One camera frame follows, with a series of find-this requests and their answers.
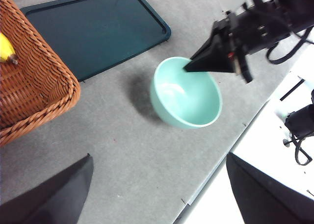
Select teal ribbed bowl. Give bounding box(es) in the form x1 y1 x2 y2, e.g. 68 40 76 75
150 56 223 130

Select dark rectangular tray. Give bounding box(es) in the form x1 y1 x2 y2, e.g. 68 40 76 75
20 0 172 82

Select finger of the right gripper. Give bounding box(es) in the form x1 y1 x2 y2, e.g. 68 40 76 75
190 22 221 62
184 36 236 74

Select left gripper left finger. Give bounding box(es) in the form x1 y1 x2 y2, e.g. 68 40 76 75
0 154 94 224

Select yellow banana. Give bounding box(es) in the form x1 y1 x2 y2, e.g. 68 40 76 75
0 32 18 65

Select black flat cable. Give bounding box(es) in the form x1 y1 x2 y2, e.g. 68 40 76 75
266 27 313 65

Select black strip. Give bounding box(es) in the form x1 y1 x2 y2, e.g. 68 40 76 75
279 78 305 101

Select brown wicker basket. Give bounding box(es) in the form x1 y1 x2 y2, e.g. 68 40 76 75
0 0 81 148

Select black camera device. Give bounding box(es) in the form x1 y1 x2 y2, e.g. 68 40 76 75
284 89 314 139

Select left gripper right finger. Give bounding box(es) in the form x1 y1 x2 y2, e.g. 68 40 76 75
226 152 314 224

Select black device cable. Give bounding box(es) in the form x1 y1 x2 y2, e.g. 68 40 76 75
290 132 314 166

